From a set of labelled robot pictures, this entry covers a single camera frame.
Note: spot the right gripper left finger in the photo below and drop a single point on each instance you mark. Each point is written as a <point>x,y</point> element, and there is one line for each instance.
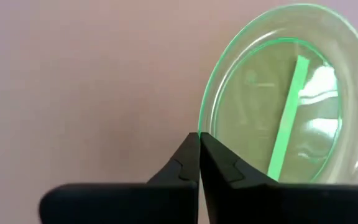
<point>166,202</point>

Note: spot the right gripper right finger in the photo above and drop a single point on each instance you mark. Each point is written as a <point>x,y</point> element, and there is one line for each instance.
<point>259,205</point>

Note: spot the transparent green plastic plate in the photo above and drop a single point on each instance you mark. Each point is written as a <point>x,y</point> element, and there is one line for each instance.
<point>253,102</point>

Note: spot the green tape strip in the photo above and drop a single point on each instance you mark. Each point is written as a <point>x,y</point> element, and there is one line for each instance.
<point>289,118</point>

